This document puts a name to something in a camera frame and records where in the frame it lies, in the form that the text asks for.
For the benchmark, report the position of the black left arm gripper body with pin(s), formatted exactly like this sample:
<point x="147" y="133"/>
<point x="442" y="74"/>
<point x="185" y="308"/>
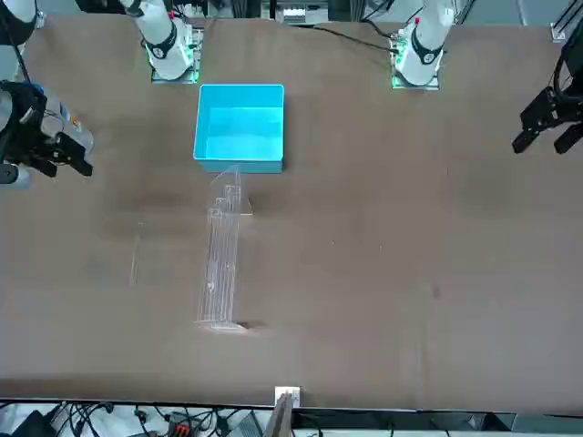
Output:
<point x="546" y="111"/>

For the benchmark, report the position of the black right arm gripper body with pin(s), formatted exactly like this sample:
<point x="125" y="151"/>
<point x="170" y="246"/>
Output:
<point x="29" y="118"/>

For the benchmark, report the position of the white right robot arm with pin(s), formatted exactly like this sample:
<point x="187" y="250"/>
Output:
<point x="168" y="45"/>

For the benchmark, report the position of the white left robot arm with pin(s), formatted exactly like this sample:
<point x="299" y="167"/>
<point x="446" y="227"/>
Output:
<point x="421" y="45"/>

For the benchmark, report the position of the clear acrylic stepped rack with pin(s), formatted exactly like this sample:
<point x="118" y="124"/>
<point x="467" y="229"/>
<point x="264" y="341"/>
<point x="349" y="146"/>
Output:
<point x="223" y="255"/>

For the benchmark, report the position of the clear bottle with blue cap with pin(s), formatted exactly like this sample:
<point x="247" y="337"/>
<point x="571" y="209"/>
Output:
<point x="68" y="118"/>

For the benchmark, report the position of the blue plastic bin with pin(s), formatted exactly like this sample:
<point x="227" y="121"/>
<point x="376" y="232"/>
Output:
<point x="241" y="132"/>

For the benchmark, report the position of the black power adapter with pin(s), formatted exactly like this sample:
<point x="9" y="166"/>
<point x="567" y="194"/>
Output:
<point x="29" y="423"/>

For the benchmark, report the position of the red connector block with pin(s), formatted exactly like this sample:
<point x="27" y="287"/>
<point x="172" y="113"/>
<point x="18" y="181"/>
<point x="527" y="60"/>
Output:
<point x="178" y="429"/>

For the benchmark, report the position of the grey power adapter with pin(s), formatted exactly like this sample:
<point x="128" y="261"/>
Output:
<point x="249" y="425"/>

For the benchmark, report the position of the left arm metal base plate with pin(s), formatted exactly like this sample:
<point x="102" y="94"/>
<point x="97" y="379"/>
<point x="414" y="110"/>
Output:
<point x="432" y="84"/>

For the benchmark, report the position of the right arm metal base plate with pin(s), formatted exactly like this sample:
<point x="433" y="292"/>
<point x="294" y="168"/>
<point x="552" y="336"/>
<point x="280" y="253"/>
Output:
<point x="157" y="78"/>

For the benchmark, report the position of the black rail below table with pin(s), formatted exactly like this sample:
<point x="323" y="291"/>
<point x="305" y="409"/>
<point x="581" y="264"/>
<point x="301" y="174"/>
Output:
<point x="410" y="418"/>

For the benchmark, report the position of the silver table edge bracket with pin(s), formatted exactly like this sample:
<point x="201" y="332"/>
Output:
<point x="288" y="393"/>

